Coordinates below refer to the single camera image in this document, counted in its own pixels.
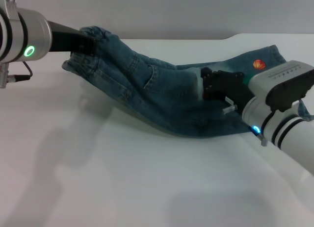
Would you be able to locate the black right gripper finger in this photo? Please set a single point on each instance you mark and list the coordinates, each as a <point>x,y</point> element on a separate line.
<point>207,94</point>
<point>208,72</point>

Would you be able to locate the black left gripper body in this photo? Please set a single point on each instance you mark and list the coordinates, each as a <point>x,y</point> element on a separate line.
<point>63,40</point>

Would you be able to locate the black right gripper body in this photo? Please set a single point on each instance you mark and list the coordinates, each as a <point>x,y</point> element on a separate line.
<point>228,87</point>

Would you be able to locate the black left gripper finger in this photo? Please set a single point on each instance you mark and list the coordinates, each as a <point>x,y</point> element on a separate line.
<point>87,45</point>

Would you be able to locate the blue denim shorts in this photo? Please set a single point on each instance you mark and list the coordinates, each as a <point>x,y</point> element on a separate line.
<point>157,94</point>

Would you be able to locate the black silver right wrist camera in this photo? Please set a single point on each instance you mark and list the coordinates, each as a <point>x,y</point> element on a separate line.
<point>282,82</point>

